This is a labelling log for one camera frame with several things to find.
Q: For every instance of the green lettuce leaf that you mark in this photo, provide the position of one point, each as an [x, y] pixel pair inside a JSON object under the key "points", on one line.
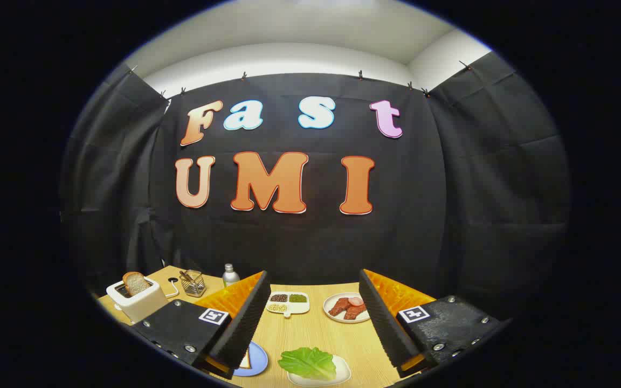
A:
{"points": [[308, 362]]}

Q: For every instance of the brown meat piece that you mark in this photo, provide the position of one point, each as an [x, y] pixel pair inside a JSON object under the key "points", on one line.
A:
{"points": [[355, 312], [339, 307]]}

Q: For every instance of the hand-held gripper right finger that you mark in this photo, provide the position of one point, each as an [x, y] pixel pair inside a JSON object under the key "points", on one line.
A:
{"points": [[386, 323]]}

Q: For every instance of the pink sausage slice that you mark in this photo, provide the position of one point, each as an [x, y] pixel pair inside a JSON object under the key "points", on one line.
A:
{"points": [[355, 300]]}

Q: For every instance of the round white plate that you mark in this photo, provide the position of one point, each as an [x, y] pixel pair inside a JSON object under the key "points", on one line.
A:
{"points": [[331, 302]]}

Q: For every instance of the pile of yellow soybeans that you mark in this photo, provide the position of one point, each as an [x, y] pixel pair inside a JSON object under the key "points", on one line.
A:
{"points": [[277, 307]]}

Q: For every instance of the black backdrop cloth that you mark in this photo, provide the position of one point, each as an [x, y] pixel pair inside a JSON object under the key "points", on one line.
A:
{"points": [[310, 242]]}

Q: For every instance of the metal bottle with green label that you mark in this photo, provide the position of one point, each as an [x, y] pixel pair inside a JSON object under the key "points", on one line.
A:
{"points": [[230, 277]]}

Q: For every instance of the white rectangular dish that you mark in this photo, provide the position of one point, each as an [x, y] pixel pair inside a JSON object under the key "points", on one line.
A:
{"points": [[343, 369]]}

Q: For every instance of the pile of dark red beans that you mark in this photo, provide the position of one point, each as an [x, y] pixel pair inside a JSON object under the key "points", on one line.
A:
{"points": [[279, 297]]}

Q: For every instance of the toasted bread slice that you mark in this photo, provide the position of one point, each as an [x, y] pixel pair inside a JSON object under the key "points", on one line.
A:
{"points": [[137, 284]]}

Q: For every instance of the white divided dish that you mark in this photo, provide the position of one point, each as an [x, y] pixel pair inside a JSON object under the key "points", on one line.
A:
{"points": [[299, 308]]}

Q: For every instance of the pile of green beans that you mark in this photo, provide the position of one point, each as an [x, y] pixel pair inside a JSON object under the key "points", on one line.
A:
{"points": [[298, 298]]}

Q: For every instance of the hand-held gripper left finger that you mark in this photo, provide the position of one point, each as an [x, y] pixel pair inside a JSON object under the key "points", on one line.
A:
{"points": [[246, 323]]}

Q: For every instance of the blue round plate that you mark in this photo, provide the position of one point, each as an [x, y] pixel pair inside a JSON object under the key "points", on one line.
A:
{"points": [[259, 358]]}

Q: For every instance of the white toaster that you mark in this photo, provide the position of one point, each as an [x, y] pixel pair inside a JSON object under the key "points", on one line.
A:
{"points": [[143, 304]]}

